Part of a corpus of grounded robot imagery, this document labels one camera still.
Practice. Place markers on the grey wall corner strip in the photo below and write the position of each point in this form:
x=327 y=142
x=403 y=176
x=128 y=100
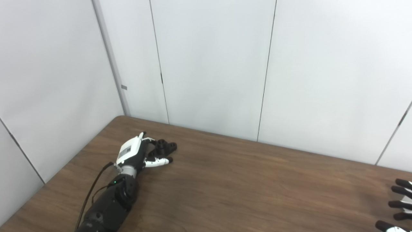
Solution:
x=111 y=58

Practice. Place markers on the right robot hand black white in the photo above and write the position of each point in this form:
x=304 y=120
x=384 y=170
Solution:
x=408 y=222

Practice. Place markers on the black flanged holder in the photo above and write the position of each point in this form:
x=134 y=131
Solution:
x=165 y=147

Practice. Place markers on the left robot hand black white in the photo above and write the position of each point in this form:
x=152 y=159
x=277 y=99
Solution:
x=128 y=151

